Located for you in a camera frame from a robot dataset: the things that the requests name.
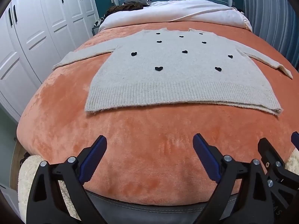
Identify grey sweater with black hearts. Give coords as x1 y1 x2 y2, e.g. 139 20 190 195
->
52 27 293 116

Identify white wardrobe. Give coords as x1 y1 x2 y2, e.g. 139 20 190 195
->
0 0 100 124

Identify blue-grey curtain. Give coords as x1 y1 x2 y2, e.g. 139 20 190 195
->
242 0 299 71

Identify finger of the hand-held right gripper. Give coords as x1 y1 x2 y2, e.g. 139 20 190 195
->
258 138 299 224
291 132 299 150

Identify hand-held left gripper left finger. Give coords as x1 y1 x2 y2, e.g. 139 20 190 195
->
27 135 107 224

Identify dark brown garment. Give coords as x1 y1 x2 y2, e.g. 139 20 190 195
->
106 3 144 17

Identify orange plush blanket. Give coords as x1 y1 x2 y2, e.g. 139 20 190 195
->
16 23 299 207

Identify grey folded garment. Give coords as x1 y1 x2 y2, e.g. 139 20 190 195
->
123 0 152 6

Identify grey leather bed footboard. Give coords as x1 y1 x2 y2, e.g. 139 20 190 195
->
85 188 237 224

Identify white duvet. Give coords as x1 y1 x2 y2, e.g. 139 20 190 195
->
98 0 253 36

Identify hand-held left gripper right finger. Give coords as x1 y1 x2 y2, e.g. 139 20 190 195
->
193 133 272 224

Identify dark bedside table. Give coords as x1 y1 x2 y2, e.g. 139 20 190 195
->
92 17 105 37

